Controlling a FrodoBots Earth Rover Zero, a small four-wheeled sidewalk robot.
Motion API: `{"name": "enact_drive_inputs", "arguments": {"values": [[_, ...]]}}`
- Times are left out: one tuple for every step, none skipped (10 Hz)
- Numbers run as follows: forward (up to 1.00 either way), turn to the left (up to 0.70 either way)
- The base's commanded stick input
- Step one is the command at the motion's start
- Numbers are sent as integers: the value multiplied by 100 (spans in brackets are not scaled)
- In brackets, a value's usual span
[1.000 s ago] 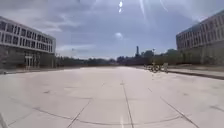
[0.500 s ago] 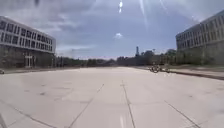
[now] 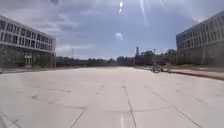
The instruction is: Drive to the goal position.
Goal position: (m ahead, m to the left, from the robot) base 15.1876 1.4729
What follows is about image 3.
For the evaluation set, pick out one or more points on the pale stone slab plaza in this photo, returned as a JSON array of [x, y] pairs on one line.
[[106, 96]]

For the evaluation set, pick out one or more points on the thin lamp pole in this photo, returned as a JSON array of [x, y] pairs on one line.
[[154, 56]]

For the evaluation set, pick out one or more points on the parked two-wheeled vehicle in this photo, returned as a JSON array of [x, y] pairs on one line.
[[160, 68]]

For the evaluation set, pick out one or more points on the low stone ledge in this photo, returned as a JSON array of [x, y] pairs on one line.
[[200, 73]]

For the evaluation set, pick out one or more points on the white building with window rows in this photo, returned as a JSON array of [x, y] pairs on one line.
[[23, 43]]

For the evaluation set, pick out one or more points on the grey building with window grid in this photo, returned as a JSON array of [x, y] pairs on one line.
[[203, 41]]

